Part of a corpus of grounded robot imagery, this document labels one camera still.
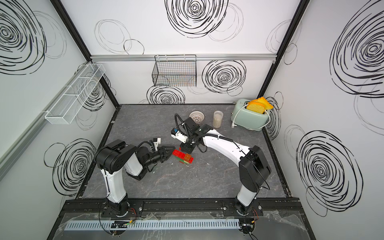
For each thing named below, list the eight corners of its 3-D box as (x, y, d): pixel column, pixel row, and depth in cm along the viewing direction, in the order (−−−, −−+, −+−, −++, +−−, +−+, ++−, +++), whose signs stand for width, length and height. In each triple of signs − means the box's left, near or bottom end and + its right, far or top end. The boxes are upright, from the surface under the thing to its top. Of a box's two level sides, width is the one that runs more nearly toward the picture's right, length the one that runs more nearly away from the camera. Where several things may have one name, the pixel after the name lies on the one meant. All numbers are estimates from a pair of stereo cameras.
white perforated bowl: (189, 118, 114) (188, 113, 110) (194, 112, 117) (194, 108, 113) (200, 125, 109) (201, 121, 105) (206, 119, 113) (207, 115, 109)
